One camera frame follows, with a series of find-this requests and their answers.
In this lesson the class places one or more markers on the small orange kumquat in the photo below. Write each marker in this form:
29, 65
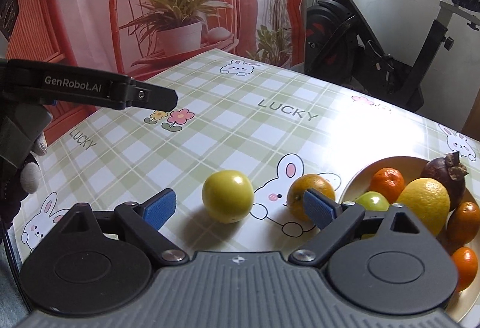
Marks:
463, 224

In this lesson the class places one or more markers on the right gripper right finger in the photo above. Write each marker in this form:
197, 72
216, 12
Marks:
336, 223

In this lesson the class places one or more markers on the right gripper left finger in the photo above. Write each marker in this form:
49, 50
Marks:
140, 225

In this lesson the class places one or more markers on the dark purple mangosteen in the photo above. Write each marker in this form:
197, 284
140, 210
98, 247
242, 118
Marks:
450, 172

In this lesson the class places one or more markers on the green plaid tablecloth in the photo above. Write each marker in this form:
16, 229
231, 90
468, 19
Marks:
271, 124

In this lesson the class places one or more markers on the small orange mandarin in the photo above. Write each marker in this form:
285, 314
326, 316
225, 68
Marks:
389, 182

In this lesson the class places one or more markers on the pink printed wall tapestry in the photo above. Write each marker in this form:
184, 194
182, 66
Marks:
143, 38

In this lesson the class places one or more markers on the yellow lemon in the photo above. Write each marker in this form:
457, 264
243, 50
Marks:
428, 199

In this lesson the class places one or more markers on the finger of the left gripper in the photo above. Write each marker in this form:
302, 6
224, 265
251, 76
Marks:
149, 96

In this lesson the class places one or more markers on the gloved left hand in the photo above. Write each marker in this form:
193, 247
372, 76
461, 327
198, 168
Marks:
25, 182

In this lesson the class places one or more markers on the yellow-green jujube fruit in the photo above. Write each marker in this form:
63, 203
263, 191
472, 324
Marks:
228, 196

